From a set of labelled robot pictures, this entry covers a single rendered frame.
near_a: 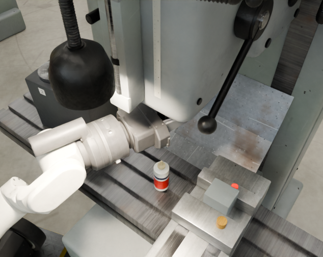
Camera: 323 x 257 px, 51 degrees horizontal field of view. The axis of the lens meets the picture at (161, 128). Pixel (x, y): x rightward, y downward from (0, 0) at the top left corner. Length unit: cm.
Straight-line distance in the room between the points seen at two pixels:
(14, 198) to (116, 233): 41
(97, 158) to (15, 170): 169
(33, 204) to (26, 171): 164
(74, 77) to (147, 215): 58
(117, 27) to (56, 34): 290
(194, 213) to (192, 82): 37
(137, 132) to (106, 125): 6
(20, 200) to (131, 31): 33
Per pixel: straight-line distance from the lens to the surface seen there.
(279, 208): 182
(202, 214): 76
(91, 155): 60
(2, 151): 240
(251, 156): 104
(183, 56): 44
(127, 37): 45
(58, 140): 59
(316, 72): 93
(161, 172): 85
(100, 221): 98
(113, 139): 60
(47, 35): 334
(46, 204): 61
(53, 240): 149
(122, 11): 42
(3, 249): 131
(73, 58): 36
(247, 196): 81
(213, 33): 46
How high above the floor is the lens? 171
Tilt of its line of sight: 48 degrees down
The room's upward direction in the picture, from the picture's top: straight up
